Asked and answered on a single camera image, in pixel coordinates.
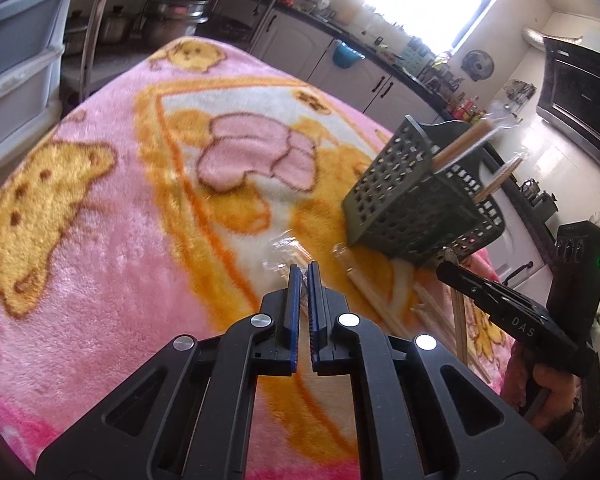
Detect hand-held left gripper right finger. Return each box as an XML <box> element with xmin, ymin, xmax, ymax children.
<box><xmin>307</xmin><ymin>262</ymin><xmax>566</xmax><ymax>480</ymax></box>

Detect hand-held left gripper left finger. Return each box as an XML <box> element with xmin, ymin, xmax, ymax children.
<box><xmin>35</xmin><ymin>264</ymin><xmax>303</xmax><ymax>480</ymax></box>

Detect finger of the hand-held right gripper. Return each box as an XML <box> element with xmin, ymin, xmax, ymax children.
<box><xmin>436</xmin><ymin>259</ymin><xmax>513</xmax><ymax>328</ymax></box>

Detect black perforated utensil holder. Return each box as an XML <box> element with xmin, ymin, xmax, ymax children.
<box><xmin>342</xmin><ymin>115</ymin><xmax>506</xmax><ymax>266</ymax></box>

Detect person's right hand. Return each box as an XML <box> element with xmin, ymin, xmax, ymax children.
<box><xmin>522</xmin><ymin>360</ymin><xmax>586</xmax><ymax>431</ymax></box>

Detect gas stove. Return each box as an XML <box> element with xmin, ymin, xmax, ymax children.
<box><xmin>519</xmin><ymin>177</ymin><xmax>557</xmax><ymax>222</ymax></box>

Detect pink printed blanket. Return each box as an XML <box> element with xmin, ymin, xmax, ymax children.
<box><xmin>0</xmin><ymin>35</ymin><xmax>516</xmax><ymax>480</ymax></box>

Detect group of condiment bottles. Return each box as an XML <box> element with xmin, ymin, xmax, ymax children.
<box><xmin>447</xmin><ymin>92</ymin><xmax>483</xmax><ymax>121</ymax></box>

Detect black range hood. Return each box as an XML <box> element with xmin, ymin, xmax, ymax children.
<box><xmin>536</xmin><ymin>35</ymin><xmax>600</xmax><ymax>155</ymax></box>

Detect hanging kitchen tools rack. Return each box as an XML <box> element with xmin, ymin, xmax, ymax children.
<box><xmin>502</xmin><ymin>79</ymin><xmax>537</xmax><ymax>112</ymax></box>

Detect green plastic basket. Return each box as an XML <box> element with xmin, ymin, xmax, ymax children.
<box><xmin>402</xmin><ymin>37</ymin><xmax>438</xmax><ymax>72</ymax></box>

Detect blue plastic basin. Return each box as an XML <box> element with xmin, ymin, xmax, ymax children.
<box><xmin>332</xmin><ymin>40</ymin><xmax>364</xmax><ymax>69</ymax></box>

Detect white kitchen base cabinets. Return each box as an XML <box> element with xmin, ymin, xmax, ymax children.
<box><xmin>250</xmin><ymin>7</ymin><xmax>451</xmax><ymax>121</ymax></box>

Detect bright window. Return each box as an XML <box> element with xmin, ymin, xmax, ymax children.
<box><xmin>340</xmin><ymin>0</ymin><xmax>512</xmax><ymax>55</ymax></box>

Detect dark frying pan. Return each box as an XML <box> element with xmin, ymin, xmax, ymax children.
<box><xmin>212</xmin><ymin>17</ymin><xmax>253</xmax><ymax>40</ymax></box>

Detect large steel basin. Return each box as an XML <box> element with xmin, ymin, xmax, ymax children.
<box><xmin>140</xmin><ymin>0</ymin><xmax>212</xmax><ymax>47</ymax></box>

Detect small steel pot with lid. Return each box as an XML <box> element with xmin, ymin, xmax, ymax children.
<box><xmin>100</xmin><ymin>5</ymin><xmax>132</xmax><ymax>43</ymax></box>

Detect white plastic drawer unit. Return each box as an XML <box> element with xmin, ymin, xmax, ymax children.
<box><xmin>0</xmin><ymin>0</ymin><xmax>73</xmax><ymax>181</ymax></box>

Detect white cabinets with black handles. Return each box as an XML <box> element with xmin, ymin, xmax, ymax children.
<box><xmin>482</xmin><ymin>150</ymin><xmax>561</xmax><ymax>288</ymax></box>

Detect round wall fan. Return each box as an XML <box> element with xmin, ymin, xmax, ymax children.
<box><xmin>462</xmin><ymin>50</ymin><xmax>496</xmax><ymax>82</ymax></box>

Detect silver exhaust duct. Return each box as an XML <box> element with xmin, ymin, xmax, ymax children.
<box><xmin>520</xmin><ymin>25</ymin><xmax>552</xmax><ymax>53</ymax></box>

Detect curved metal tube frame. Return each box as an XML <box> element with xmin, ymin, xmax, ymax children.
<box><xmin>79</xmin><ymin>0</ymin><xmax>126</xmax><ymax>103</ymax></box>

